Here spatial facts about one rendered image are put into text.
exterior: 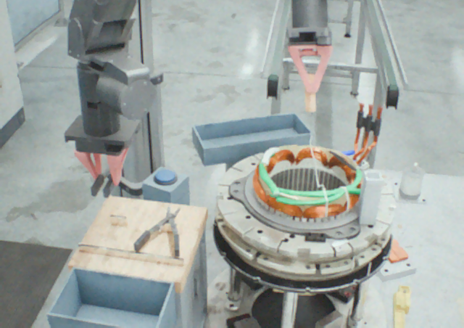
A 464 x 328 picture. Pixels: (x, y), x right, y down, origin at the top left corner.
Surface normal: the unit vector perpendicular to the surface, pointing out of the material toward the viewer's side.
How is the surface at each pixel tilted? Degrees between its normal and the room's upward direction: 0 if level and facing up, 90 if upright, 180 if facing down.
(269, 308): 0
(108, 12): 117
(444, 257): 0
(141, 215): 0
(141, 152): 90
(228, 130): 90
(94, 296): 90
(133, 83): 91
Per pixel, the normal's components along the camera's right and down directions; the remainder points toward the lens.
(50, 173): 0.01, -0.85
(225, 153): 0.29, 0.51
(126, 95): 0.71, 0.40
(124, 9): 0.59, 0.74
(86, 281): -0.17, 0.51
